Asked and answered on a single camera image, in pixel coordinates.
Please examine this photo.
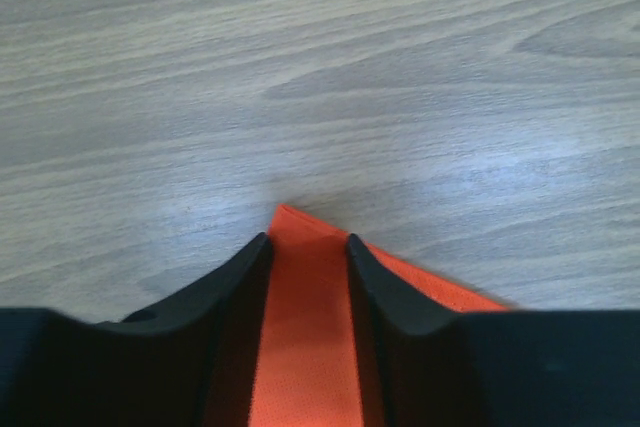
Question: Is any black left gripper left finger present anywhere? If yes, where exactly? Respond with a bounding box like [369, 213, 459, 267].
[1, 234, 273, 426]

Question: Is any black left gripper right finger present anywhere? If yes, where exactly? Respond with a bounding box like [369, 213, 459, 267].
[347, 236, 639, 426]

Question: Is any orange t-shirt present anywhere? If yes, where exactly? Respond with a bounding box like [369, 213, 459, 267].
[247, 203, 511, 427]

